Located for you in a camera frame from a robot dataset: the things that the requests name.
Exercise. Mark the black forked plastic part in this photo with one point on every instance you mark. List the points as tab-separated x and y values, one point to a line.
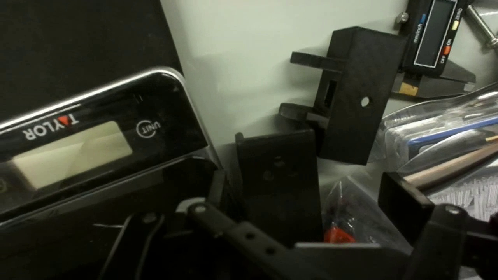
359	99

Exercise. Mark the small bag with red part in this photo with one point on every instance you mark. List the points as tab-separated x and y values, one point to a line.
359	207

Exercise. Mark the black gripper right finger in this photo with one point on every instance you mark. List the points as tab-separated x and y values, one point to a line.
441	243

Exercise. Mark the black digital kitchen scale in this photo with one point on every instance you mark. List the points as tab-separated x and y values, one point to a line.
103	150

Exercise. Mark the black digital caliper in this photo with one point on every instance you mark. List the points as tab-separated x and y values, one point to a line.
436	36

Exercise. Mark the black steel cabinet drawer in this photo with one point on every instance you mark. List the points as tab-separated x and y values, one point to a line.
243	63

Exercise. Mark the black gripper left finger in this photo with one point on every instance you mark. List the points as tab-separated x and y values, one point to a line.
208	249

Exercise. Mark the wooden stick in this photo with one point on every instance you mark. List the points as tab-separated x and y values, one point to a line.
457	164

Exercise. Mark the black block part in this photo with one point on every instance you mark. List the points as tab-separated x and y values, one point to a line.
281	181

